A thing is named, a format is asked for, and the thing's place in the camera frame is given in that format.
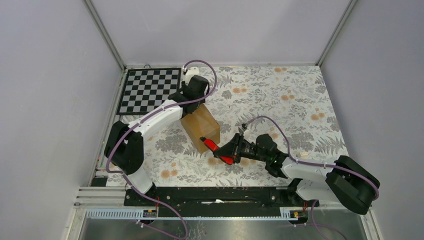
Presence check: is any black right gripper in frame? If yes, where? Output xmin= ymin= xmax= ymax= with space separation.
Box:
xmin=213 ymin=132 xmax=269 ymax=164

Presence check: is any red black utility knife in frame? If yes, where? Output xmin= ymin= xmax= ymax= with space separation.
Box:
xmin=200 ymin=137 xmax=235 ymax=165

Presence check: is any brown cardboard express box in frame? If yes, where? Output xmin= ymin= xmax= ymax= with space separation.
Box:
xmin=180 ymin=104 xmax=221 ymax=154

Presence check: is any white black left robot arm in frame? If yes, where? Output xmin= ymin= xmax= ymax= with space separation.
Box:
xmin=104 ymin=75 xmax=210 ymax=206

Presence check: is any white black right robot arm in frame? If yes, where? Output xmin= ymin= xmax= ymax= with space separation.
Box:
xmin=203 ymin=133 xmax=380 ymax=215

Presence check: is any black white checkerboard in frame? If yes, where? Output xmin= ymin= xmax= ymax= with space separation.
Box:
xmin=116 ymin=68 xmax=182 ymax=116

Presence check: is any floral patterned table mat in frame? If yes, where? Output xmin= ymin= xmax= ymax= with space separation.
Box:
xmin=142 ymin=66 xmax=348 ymax=187

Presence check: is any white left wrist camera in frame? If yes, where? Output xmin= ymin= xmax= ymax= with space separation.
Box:
xmin=182 ymin=66 xmax=200 ymax=85

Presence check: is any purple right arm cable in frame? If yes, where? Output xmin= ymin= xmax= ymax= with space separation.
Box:
xmin=241 ymin=115 xmax=381 ymax=240

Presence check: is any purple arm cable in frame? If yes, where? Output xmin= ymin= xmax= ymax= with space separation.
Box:
xmin=105 ymin=59 xmax=219 ymax=240
xmin=241 ymin=115 xmax=381 ymax=240

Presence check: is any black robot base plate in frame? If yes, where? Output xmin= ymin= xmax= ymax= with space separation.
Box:
xmin=123 ymin=186 xmax=313 ymax=219

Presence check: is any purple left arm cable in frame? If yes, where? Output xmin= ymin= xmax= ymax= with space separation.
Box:
xmin=105 ymin=59 xmax=219 ymax=240

